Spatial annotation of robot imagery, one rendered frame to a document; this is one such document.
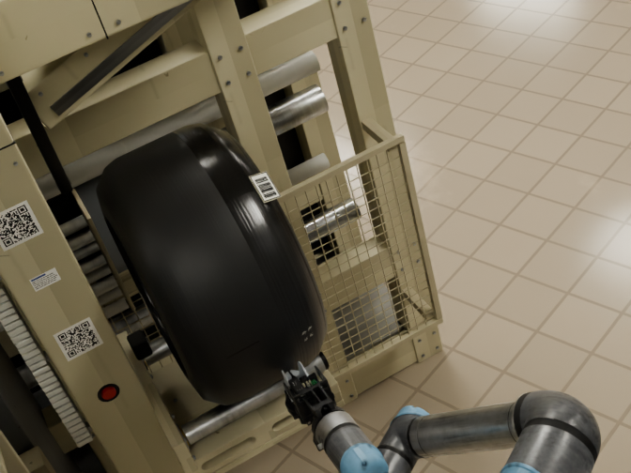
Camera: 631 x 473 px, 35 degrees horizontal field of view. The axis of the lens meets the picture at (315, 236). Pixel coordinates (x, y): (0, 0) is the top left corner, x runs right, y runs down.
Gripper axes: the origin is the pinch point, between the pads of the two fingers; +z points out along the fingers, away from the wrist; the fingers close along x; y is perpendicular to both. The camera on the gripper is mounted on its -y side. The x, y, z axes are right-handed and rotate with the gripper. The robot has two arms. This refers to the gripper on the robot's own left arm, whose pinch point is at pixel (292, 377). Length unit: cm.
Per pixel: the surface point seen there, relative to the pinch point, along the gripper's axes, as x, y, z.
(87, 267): 25, 12, 56
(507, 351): -81, -94, 72
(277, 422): 4.8, -18.8, 11.6
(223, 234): 1.5, 35.4, 2.2
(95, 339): 30.4, 19.8, 14.8
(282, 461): 0, -93, 79
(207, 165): -2.4, 43.5, 13.4
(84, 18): 5, 72, 35
